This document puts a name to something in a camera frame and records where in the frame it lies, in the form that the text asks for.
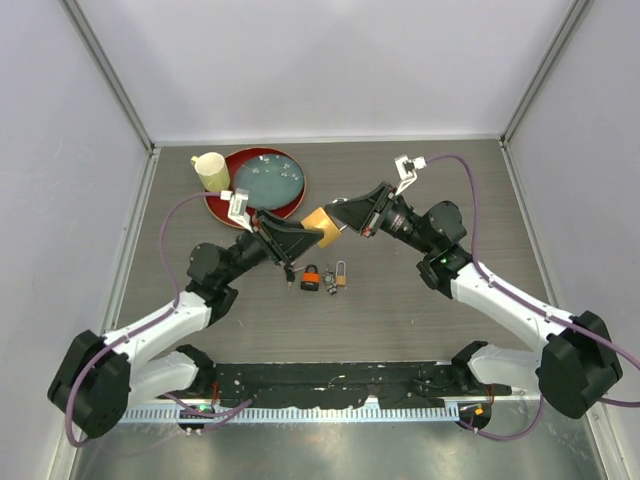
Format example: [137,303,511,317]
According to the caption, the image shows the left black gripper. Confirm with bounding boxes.
[220,206,322,285]

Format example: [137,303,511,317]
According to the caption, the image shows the yellow ceramic mug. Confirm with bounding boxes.
[190,152,231,192]

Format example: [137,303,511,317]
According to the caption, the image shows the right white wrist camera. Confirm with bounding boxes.
[394,155,427,197]

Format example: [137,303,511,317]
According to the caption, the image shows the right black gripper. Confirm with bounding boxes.
[326,181,436,255]

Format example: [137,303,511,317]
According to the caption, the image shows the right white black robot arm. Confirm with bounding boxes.
[325,182,623,419]

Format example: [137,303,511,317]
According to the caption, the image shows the blue-grey ceramic plate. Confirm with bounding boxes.
[233,153,305,210]

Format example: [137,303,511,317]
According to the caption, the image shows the red round tray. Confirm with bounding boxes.
[202,146,309,229]

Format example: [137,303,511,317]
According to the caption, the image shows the keys with grey charm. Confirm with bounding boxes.
[323,268,338,295]

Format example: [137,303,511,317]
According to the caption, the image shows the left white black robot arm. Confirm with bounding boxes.
[47,210,325,447]

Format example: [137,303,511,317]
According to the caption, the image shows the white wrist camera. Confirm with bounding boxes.
[394,155,427,197]
[219,189,252,231]

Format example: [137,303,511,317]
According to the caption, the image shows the orange black padlock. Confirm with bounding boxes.
[300,264,320,292]

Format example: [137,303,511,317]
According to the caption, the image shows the small brass padlock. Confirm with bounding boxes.
[335,260,347,287]

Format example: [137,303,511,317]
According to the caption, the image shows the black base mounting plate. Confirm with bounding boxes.
[171,361,512,410]

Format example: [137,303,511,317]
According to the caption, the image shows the large brass padlock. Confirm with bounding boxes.
[301,206,345,248]

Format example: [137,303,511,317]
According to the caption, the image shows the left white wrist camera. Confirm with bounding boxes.
[219,189,252,231]

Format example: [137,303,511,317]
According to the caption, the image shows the black-headed key bunch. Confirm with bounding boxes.
[283,264,296,289]

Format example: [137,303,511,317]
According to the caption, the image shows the white slotted cable duct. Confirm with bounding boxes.
[120,399,459,425]

